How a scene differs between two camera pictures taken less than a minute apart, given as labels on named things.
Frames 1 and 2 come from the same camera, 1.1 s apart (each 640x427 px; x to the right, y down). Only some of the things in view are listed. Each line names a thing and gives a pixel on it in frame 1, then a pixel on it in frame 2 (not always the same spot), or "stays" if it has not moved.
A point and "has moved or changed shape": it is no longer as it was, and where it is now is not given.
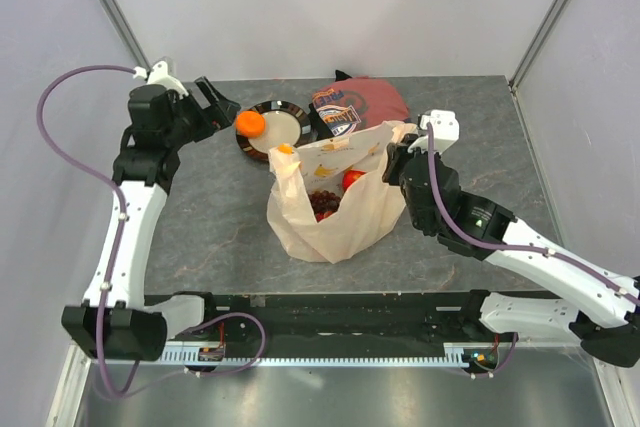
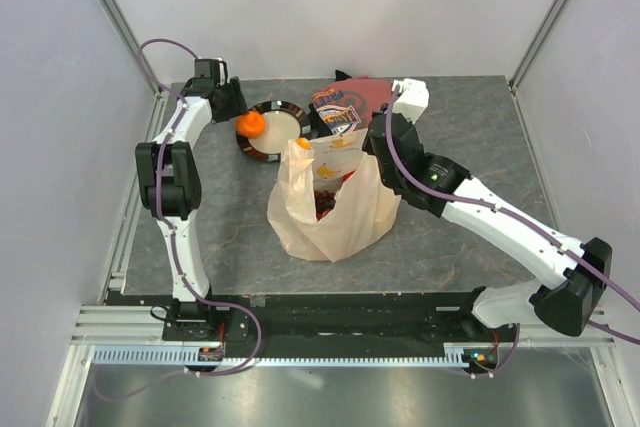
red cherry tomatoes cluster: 323,215 stays
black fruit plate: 285,124 stays
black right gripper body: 393,172 to 367,145
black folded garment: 318,129 stays
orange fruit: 250,124 stays
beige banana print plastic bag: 334,199 has moved or changed shape
